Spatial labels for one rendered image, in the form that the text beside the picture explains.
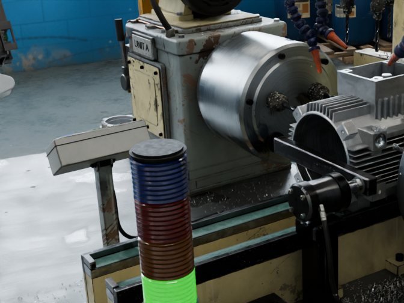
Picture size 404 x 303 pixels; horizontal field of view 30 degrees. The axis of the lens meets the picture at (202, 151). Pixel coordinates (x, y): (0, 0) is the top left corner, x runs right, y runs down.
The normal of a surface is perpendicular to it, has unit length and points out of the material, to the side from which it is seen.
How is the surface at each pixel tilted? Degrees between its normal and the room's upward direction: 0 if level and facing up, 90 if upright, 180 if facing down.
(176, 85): 90
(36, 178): 0
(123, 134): 59
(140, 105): 90
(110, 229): 90
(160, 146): 0
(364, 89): 90
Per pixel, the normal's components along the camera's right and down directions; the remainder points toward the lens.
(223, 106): -0.87, 0.12
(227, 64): -0.68, -0.48
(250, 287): 0.49, 0.27
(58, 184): -0.06, -0.94
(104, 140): 0.39, -0.26
